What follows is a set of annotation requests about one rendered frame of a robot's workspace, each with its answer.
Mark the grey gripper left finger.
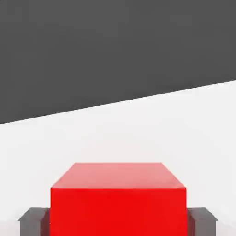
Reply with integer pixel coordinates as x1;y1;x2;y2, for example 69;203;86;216
0;207;51;236

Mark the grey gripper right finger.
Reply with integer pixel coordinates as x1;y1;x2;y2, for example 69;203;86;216
186;207;236;236

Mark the small red cube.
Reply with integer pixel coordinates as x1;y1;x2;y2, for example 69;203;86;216
49;162;188;236

